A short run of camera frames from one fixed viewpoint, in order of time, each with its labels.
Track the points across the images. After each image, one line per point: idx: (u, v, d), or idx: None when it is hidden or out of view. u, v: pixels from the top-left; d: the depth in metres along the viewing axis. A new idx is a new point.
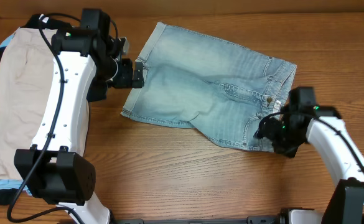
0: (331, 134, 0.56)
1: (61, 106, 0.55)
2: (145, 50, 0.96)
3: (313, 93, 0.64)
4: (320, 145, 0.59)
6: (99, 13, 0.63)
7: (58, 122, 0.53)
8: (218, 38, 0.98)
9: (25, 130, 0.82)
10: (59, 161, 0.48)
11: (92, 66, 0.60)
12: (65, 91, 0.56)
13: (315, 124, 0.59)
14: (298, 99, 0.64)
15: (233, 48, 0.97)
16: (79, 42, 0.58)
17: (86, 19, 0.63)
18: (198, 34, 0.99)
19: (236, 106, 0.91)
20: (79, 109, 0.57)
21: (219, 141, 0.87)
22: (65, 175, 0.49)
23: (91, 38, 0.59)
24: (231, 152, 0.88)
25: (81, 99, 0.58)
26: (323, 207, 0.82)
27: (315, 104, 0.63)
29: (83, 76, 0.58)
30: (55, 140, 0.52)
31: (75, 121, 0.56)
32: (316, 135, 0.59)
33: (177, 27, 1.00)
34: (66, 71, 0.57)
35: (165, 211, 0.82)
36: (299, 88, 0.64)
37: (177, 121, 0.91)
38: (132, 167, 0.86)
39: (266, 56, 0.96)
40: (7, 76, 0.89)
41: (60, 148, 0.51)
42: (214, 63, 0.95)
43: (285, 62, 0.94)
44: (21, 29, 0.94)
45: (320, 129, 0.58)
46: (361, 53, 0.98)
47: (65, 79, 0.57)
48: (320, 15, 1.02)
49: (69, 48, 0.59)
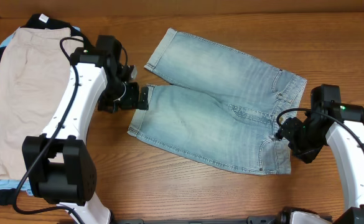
0: (353, 146, 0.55)
1: (73, 104, 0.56)
2: (154, 56, 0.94)
3: (338, 93, 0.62)
4: (338, 154, 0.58)
6: (114, 38, 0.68)
7: (69, 116, 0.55)
8: (228, 48, 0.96)
9: (25, 130, 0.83)
10: (66, 147, 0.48)
11: (104, 78, 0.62)
12: (78, 92, 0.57)
13: (336, 128, 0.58)
14: (322, 96, 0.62)
15: (242, 58, 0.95)
16: (94, 57, 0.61)
17: (101, 43, 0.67)
18: (208, 42, 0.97)
19: (247, 129, 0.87)
20: (89, 107, 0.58)
21: (234, 168, 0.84)
22: (71, 165, 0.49)
23: (106, 56, 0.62)
24: (240, 177, 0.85)
25: (92, 99, 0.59)
26: (323, 207, 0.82)
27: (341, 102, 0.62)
29: (96, 83, 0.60)
30: (64, 130, 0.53)
31: (84, 119, 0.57)
32: (335, 142, 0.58)
33: (188, 34, 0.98)
34: (81, 77, 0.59)
35: (165, 211, 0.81)
36: (323, 86, 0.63)
37: (186, 147, 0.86)
38: (132, 167, 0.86)
39: (276, 68, 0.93)
40: (7, 76, 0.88)
41: (68, 137, 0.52)
42: (223, 75, 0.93)
43: (295, 76, 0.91)
44: (21, 29, 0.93)
45: (341, 137, 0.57)
46: (361, 53, 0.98)
47: (79, 83, 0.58)
48: (320, 16, 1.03)
49: (83, 62, 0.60)
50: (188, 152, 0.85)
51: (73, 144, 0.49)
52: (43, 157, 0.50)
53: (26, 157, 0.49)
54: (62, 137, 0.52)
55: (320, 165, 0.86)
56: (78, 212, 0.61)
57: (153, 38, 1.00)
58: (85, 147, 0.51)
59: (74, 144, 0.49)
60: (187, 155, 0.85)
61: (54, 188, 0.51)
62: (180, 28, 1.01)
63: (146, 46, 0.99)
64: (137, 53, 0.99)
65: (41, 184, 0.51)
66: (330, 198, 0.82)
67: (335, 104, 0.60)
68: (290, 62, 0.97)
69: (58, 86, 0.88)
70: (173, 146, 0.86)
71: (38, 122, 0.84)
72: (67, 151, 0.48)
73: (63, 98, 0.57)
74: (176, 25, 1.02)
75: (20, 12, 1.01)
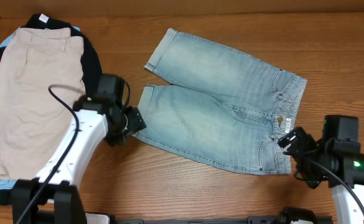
0: (357, 219, 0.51)
1: (71, 149, 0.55)
2: (154, 56, 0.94)
3: (356, 132, 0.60)
4: (341, 216, 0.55)
6: (116, 79, 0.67)
7: (65, 160, 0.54)
8: (228, 48, 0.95)
9: (25, 130, 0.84)
10: (58, 194, 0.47)
11: (105, 126, 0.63)
12: (77, 139, 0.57)
13: (344, 194, 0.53)
14: (338, 132, 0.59)
15: (242, 57, 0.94)
16: (96, 106, 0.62)
17: (102, 84, 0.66)
18: (208, 42, 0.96)
19: (247, 129, 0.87)
20: (86, 155, 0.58)
21: (234, 168, 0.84)
22: (62, 213, 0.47)
23: (107, 105, 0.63)
24: (240, 177, 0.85)
25: (89, 147, 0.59)
26: (323, 207, 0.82)
27: (354, 145, 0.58)
29: (97, 128, 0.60)
30: (58, 174, 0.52)
31: (80, 165, 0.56)
32: (340, 206, 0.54)
33: (187, 34, 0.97)
34: (82, 123, 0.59)
35: (165, 211, 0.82)
36: (340, 116, 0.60)
37: (185, 147, 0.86)
38: (132, 167, 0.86)
39: (276, 68, 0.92)
40: (7, 76, 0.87)
41: (61, 182, 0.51)
42: (223, 74, 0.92)
43: (295, 76, 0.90)
44: (22, 28, 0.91)
45: (347, 208, 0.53)
46: (361, 53, 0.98)
47: (80, 129, 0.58)
48: (320, 15, 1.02)
49: (86, 109, 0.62)
50: (188, 152, 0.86)
51: (64, 190, 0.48)
52: (33, 203, 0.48)
53: (16, 203, 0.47)
54: (55, 183, 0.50)
55: None
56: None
57: (153, 38, 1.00)
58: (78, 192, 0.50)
59: (67, 189, 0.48)
60: (187, 155, 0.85)
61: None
62: (180, 29, 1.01)
63: (146, 46, 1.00)
64: (137, 53, 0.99)
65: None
66: (331, 198, 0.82)
67: (348, 157, 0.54)
68: (290, 62, 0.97)
69: (58, 87, 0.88)
70: (173, 146, 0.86)
71: (38, 122, 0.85)
72: (58, 198, 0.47)
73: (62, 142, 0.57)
74: (176, 25, 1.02)
75: (20, 13, 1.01)
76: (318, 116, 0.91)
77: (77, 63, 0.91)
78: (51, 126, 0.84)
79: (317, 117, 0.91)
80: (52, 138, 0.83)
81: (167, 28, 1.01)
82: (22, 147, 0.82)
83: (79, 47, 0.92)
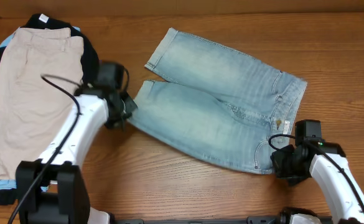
0: (334, 172, 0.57)
1: (73, 132, 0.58)
2: (155, 55, 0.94)
3: (320, 127, 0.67)
4: (322, 181, 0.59)
6: (116, 66, 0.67)
7: (67, 142, 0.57)
8: (229, 48, 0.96)
9: (25, 130, 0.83)
10: (61, 173, 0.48)
11: (105, 112, 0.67)
12: (79, 121, 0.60)
13: (316, 157, 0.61)
14: (304, 131, 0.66)
15: (243, 58, 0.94)
16: (97, 92, 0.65)
17: (103, 72, 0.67)
18: (210, 42, 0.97)
19: (245, 129, 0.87)
20: (87, 138, 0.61)
21: (229, 164, 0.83)
22: (64, 192, 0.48)
23: (108, 91, 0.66)
24: (239, 178, 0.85)
25: (90, 129, 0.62)
26: (322, 207, 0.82)
27: (320, 138, 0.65)
29: (97, 112, 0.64)
30: (61, 155, 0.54)
31: (81, 147, 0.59)
32: (318, 170, 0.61)
33: (189, 34, 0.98)
34: (83, 107, 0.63)
35: (165, 211, 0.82)
36: (306, 121, 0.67)
37: (180, 140, 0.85)
38: (132, 167, 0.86)
39: (277, 70, 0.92)
40: (7, 76, 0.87)
41: (63, 162, 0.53)
42: (224, 75, 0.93)
43: (296, 78, 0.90)
44: (21, 28, 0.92)
45: (322, 165, 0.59)
46: (361, 53, 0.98)
47: (82, 112, 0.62)
48: (321, 15, 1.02)
49: (86, 95, 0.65)
50: (183, 145, 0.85)
51: (67, 171, 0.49)
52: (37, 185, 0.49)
53: (20, 183, 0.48)
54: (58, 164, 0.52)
55: None
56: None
57: (153, 38, 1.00)
58: (81, 175, 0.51)
59: (70, 170, 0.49)
60: (182, 148, 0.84)
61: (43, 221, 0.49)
62: (180, 29, 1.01)
63: (146, 46, 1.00)
64: (137, 53, 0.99)
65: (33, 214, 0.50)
66: None
67: (313, 142, 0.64)
68: (290, 62, 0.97)
69: None
70: (167, 137, 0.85)
71: (38, 122, 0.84)
72: (62, 177, 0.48)
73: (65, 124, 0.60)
74: (177, 25, 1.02)
75: (20, 13, 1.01)
76: (319, 115, 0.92)
77: (77, 63, 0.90)
78: (51, 126, 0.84)
79: (317, 116, 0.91)
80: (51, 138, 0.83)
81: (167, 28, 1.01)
82: (22, 147, 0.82)
83: (79, 47, 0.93)
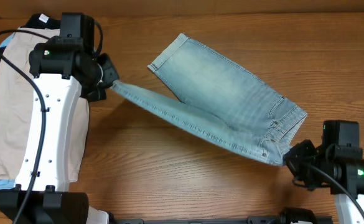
0: None
1: (45, 140, 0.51)
2: (160, 58, 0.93)
3: (357, 132, 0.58)
4: None
6: (81, 18, 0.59)
7: (43, 158, 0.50)
8: (236, 63, 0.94)
9: (25, 130, 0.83)
10: (46, 203, 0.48)
11: (77, 87, 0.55)
12: (47, 122, 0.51)
13: (346, 204, 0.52)
14: (339, 137, 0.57)
15: (247, 76, 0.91)
16: (60, 60, 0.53)
17: (68, 28, 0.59)
18: (217, 54, 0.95)
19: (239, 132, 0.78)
20: (65, 138, 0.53)
21: (232, 146, 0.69)
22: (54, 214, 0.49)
23: (73, 54, 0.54)
24: (238, 178, 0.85)
25: (65, 130, 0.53)
26: (322, 207, 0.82)
27: (357, 149, 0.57)
29: (67, 101, 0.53)
30: (40, 178, 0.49)
31: (60, 152, 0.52)
32: (343, 219, 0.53)
33: (199, 43, 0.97)
34: (47, 97, 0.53)
35: (165, 211, 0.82)
36: (340, 121, 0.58)
37: (170, 115, 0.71)
38: (132, 167, 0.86)
39: (279, 95, 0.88)
40: (7, 76, 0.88)
41: (45, 188, 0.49)
42: (223, 90, 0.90)
43: (296, 107, 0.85)
44: (21, 28, 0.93)
45: (350, 220, 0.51)
46: (361, 53, 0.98)
47: (47, 107, 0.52)
48: (321, 15, 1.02)
49: (50, 71, 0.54)
50: (177, 118, 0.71)
51: (50, 199, 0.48)
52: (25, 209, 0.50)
53: (8, 212, 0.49)
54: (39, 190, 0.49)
55: None
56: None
57: (152, 38, 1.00)
58: (65, 193, 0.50)
59: (53, 197, 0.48)
60: (175, 121, 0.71)
61: None
62: (180, 29, 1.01)
63: (146, 46, 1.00)
64: (137, 53, 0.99)
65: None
66: (330, 199, 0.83)
67: (351, 163, 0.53)
68: (290, 62, 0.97)
69: None
70: (158, 109, 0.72)
71: None
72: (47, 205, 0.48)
73: (33, 129, 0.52)
74: (176, 25, 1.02)
75: (20, 13, 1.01)
76: (319, 115, 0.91)
77: None
78: None
79: (317, 116, 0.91)
80: None
81: (167, 28, 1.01)
82: (21, 147, 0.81)
83: None
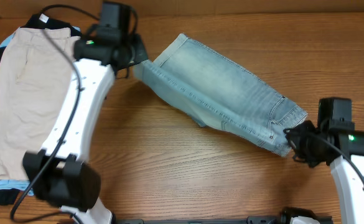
0: (358, 190, 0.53)
1: (75, 115, 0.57)
2: (161, 57, 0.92)
3: (350, 107, 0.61)
4: (341, 193, 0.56)
6: (118, 10, 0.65)
7: (71, 129, 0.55)
8: (236, 64, 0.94)
9: (25, 130, 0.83)
10: (66, 171, 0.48)
11: (111, 77, 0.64)
12: (81, 99, 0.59)
13: (341, 163, 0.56)
14: (333, 111, 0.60)
15: (247, 76, 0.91)
16: (101, 51, 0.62)
17: (107, 18, 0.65)
18: (216, 54, 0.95)
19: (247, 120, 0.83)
20: (93, 117, 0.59)
21: (242, 127, 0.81)
22: (71, 182, 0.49)
23: (112, 48, 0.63)
24: (237, 178, 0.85)
25: (94, 110, 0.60)
26: (322, 207, 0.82)
27: (350, 123, 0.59)
29: (101, 84, 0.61)
30: (65, 145, 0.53)
31: (87, 127, 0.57)
32: (340, 179, 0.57)
33: (198, 43, 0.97)
34: (84, 79, 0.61)
35: (165, 211, 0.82)
36: (334, 98, 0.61)
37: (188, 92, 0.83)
38: (132, 167, 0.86)
39: (279, 94, 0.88)
40: (7, 76, 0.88)
41: (67, 155, 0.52)
42: (223, 91, 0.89)
43: (297, 107, 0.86)
44: (21, 29, 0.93)
45: (346, 177, 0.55)
46: (361, 53, 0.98)
47: (83, 87, 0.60)
48: (320, 16, 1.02)
49: (89, 58, 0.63)
50: (193, 95, 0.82)
51: (73, 163, 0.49)
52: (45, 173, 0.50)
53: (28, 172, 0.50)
54: (62, 156, 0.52)
55: (320, 165, 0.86)
56: (79, 216, 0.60)
57: (153, 38, 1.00)
58: (85, 165, 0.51)
59: (74, 166, 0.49)
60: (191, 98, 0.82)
61: (57, 200, 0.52)
62: (180, 29, 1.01)
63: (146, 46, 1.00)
64: None
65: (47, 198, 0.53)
66: (330, 199, 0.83)
67: (342, 132, 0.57)
68: (290, 62, 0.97)
69: (58, 86, 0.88)
70: (178, 84, 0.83)
71: (38, 122, 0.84)
72: (67, 168, 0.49)
73: (67, 102, 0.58)
74: (176, 25, 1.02)
75: (20, 12, 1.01)
76: None
77: None
78: (51, 125, 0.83)
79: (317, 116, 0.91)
80: None
81: (167, 28, 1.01)
82: (21, 148, 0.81)
83: None
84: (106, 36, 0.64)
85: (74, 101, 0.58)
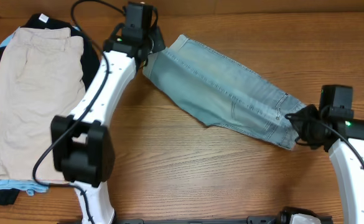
0: (356, 168, 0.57)
1: (102, 92, 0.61)
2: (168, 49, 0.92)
3: (351, 96, 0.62)
4: (340, 174, 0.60)
6: (142, 10, 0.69)
7: (97, 102, 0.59)
8: (238, 63, 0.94)
9: (25, 130, 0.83)
10: (91, 132, 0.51)
11: (133, 68, 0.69)
12: (109, 78, 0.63)
13: (339, 145, 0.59)
14: (333, 99, 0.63)
15: (249, 75, 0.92)
16: (127, 47, 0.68)
17: (130, 18, 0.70)
18: (218, 54, 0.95)
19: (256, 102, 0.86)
20: (116, 97, 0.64)
21: (249, 107, 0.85)
22: (93, 146, 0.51)
23: (137, 47, 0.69)
24: (237, 178, 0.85)
25: (117, 93, 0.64)
26: (322, 207, 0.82)
27: (349, 111, 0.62)
29: (126, 71, 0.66)
30: (91, 113, 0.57)
31: (111, 104, 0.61)
32: (338, 161, 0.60)
33: (199, 43, 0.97)
34: (112, 65, 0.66)
35: (165, 211, 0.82)
36: (336, 86, 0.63)
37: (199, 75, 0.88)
38: (132, 166, 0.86)
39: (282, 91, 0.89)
40: (7, 76, 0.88)
41: (94, 121, 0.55)
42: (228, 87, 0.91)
43: (301, 103, 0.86)
44: (22, 29, 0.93)
45: (344, 157, 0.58)
46: (361, 53, 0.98)
47: (111, 71, 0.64)
48: (320, 16, 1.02)
49: (116, 51, 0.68)
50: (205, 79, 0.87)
51: (97, 129, 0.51)
52: (68, 137, 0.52)
53: (53, 134, 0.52)
54: (88, 121, 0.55)
55: (320, 165, 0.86)
56: (87, 197, 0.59)
57: None
58: (107, 132, 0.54)
59: (99, 128, 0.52)
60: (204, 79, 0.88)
61: (75, 167, 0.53)
62: (180, 29, 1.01)
63: None
64: None
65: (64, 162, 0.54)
66: (330, 200, 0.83)
67: (340, 121, 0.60)
68: (290, 62, 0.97)
69: (58, 86, 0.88)
70: (190, 68, 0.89)
71: (38, 122, 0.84)
72: (91, 133, 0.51)
73: (96, 81, 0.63)
74: (176, 25, 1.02)
75: (20, 12, 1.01)
76: None
77: (76, 63, 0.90)
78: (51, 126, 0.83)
79: None
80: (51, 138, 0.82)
81: (167, 28, 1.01)
82: (21, 148, 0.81)
83: (78, 46, 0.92)
84: (130, 35, 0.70)
85: (101, 81, 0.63)
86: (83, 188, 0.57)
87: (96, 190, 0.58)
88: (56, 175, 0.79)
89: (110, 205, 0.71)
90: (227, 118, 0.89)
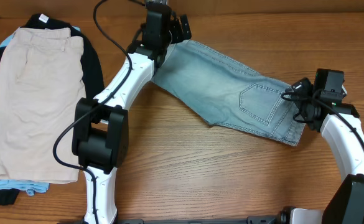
0: (346, 130, 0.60)
1: (124, 84, 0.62)
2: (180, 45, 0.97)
3: (341, 80, 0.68)
4: (334, 142, 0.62)
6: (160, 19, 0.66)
7: (119, 91, 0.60)
8: (238, 63, 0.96)
9: (26, 130, 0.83)
10: (113, 114, 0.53)
11: (152, 70, 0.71)
12: (131, 74, 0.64)
13: (329, 117, 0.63)
14: (326, 83, 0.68)
15: (251, 74, 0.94)
16: (149, 51, 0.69)
17: (150, 26, 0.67)
18: (218, 54, 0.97)
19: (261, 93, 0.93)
20: (134, 93, 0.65)
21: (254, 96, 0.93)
22: (113, 129, 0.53)
23: (157, 54, 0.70)
24: (237, 178, 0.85)
25: (135, 90, 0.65)
26: (323, 207, 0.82)
27: (340, 94, 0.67)
29: (146, 71, 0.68)
30: (114, 100, 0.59)
31: (130, 98, 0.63)
32: (331, 132, 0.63)
33: (200, 44, 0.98)
34: (135, 63, 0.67)
35: (166, 211, 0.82)
36: (328, 71, 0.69)
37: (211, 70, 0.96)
38: (132, 167, 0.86)
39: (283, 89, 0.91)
40: (7, 76, 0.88)
41: (116, 106, 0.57)
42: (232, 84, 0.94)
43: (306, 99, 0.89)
44: (22, 29, 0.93)
45: (335, 126, 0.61)
46: (361, 53, 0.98)
47: (133, 68, 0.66)
48: (320, 16, 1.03)
49: (138, 53, 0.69)
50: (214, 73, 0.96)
51: (119, 112, 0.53)
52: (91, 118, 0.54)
53: (76, 114, 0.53)
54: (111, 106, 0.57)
55: (320, 165, 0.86)
56: (96, 185, 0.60)
57: None
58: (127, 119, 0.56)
59: (121, 112, 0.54)
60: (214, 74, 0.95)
61: (93, 149, 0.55)
62: None
63: None
64: None
65: (83, 142, 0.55)
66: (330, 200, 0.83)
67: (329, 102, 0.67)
68: (290, 62, 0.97)
69: (58, 87, 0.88)
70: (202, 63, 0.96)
71: (38, 122, 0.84)
72: (114, 116, 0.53)
73: (118, 74, 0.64)
74: None
75: (21, 12, 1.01)
76: None
77: (77, 63, 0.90)
78: (51, 126, 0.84)
79: None
80: (51, 138, 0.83)
81: None
82: (21, 148, 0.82)
83: (79, 46, 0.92)
84: (149, 40, 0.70)
85: (124, 75, 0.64)
86: (94, 175, 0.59)
87: (107, 177, 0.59)
88: (56, 175, 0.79)
89: (112, 204, 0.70)
90: (234, 108, 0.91)
